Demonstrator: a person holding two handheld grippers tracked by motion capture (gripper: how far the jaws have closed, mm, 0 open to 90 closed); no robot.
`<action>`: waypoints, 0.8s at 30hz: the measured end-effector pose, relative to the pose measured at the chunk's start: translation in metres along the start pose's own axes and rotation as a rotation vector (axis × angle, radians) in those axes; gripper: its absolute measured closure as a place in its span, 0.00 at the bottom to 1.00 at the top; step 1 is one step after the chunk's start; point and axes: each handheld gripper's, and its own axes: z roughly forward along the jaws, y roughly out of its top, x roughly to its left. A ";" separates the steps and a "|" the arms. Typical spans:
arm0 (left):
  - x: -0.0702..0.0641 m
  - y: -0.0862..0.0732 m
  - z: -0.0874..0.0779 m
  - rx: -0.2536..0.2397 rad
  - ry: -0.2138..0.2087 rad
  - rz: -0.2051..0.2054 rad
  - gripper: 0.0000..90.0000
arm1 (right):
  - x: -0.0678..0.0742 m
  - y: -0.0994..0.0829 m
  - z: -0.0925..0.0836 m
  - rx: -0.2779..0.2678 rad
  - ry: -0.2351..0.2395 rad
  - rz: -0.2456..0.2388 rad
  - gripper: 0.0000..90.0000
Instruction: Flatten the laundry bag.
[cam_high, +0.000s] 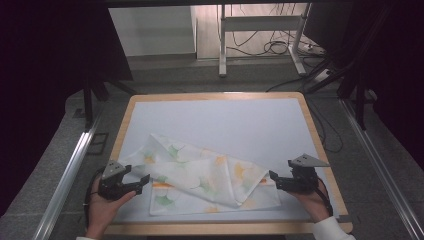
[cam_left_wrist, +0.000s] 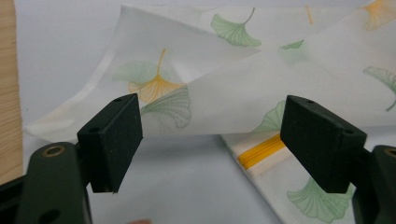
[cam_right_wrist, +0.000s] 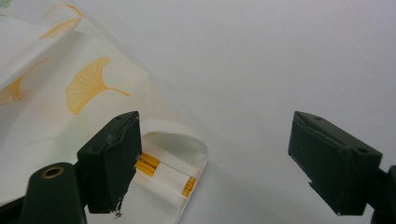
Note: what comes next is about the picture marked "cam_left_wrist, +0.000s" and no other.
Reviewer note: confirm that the wooden table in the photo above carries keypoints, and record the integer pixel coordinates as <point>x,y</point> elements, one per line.
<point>8,93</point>

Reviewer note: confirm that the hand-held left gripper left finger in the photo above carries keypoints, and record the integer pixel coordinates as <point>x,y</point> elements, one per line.
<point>109,146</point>

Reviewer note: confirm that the white ginkgo leaf print cloth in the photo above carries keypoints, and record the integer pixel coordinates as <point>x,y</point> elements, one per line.
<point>236,77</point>

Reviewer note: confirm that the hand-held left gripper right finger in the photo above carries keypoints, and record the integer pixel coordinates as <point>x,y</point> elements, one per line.
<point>320,146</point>

